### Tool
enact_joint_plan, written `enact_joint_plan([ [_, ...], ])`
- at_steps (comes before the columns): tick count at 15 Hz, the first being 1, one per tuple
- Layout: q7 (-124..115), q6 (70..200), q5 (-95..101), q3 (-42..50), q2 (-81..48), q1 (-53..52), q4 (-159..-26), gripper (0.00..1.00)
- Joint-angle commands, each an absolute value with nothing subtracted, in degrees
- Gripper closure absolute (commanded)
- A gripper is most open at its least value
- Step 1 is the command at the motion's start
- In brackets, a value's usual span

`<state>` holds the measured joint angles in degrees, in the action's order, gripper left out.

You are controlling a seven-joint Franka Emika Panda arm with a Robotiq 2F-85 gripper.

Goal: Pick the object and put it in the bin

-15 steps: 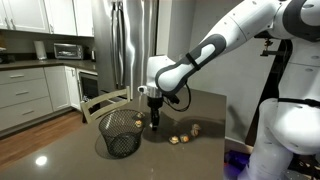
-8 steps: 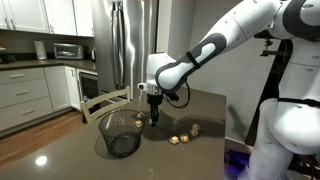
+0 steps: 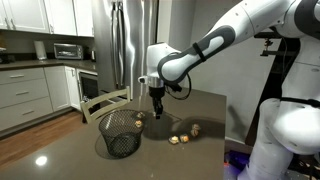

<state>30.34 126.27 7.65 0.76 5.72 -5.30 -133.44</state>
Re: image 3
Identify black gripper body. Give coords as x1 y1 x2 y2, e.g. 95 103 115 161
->
148 85 166 101

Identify stainless steel refrigerator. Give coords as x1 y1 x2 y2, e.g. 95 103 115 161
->
91 0 160 101

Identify black undercounter wine cooler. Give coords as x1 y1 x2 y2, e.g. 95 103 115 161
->
77 69 100 104

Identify white wooden chair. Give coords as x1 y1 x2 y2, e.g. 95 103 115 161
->
79 85 132 125

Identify robot mounting platform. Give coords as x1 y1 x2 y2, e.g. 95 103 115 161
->
223 149 256 180

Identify silver toaster oven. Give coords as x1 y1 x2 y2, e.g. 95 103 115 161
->
53 42 85 61

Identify dark kitchen countertop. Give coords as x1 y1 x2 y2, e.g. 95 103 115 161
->
0 58 99 73

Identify white paper towel roll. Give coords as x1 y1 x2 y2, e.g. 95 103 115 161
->
33 40 48 61

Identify white drawer base cabinets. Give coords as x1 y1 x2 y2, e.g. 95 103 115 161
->
0 65 82 133

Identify white upper cabinets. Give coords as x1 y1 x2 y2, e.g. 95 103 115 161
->
0 0 95 38

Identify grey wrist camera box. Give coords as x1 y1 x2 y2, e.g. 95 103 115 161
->
137 75 150 85

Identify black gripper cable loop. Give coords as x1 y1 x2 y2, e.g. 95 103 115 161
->
164 73 193 101

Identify black wire mesh bin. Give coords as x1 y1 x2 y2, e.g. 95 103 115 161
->
98 109 145 159

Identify black stand frame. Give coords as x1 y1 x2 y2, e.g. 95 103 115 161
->
244 31 302 148

